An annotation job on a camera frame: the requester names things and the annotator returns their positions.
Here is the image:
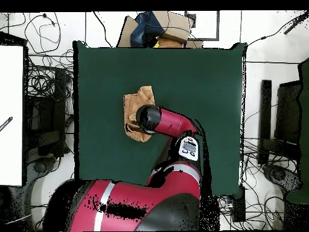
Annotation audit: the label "black caster foot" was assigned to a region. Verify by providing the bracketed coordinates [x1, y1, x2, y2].
[26, 156, 57, 184]
[262, 163, 303, 193]

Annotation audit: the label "black box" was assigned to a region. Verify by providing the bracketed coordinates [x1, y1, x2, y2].
[274, 80, 302, 146]

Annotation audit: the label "black rod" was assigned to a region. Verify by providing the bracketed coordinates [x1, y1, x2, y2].
[283, 11, 309, 35]

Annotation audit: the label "flat brown cardboard sheet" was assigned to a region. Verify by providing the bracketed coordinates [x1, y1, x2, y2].
[116, 15, 139, 48]

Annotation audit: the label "dark blue jeans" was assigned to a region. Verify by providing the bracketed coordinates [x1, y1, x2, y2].
[130, 11, 166, 48]

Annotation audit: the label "black power strip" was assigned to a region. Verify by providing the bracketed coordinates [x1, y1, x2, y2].
[232, 187, 246, 222]

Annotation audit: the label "tan terry towel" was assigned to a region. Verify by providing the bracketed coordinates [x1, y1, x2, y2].
[122, 85, 156, 143]

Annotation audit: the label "brown cardboard box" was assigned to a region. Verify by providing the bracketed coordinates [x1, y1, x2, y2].
[150, 10, 195, 44]

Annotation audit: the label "white panel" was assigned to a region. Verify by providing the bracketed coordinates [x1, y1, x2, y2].
[0, 45, 24, 187]

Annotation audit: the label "green hanging cloth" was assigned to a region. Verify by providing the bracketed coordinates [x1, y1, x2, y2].
[285, 57, 309, 204]

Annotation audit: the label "dark green table cloth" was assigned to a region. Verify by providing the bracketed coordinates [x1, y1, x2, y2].
[72, 40, 247, 199]

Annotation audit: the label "black square frame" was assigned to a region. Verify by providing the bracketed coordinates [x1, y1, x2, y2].
[184, 10, 220, 41]

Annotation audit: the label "black rack with cables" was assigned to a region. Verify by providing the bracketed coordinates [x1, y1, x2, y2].
[25, 68, 73, 158]

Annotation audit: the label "black cable with plug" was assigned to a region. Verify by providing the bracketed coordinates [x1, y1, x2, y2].
[24, 13, 62, 54]

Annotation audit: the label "black striped stick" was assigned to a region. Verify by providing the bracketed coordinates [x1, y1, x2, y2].
[0, 116, 13, 132]

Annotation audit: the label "orange-brown cloth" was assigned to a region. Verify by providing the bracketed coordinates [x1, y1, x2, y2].
[155, 37, 186, 48]

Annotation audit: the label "black upright post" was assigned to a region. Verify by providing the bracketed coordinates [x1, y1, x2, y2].
[257, 79, 273, 166]

